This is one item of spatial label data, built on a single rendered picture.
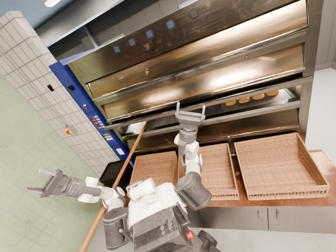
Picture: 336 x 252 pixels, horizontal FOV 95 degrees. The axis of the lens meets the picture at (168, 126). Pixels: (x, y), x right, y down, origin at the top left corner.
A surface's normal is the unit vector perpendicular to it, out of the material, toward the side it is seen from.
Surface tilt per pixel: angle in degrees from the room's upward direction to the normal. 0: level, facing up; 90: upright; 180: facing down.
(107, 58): 90
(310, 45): 90
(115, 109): 70
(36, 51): 90
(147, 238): 0
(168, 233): 0
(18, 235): 90
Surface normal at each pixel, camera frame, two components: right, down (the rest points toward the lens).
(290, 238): -0.36, -0.78
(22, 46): -0.18, 0.59
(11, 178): 0.92, -0.19
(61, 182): 0.71, 0.26
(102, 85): -0.29, 0.29
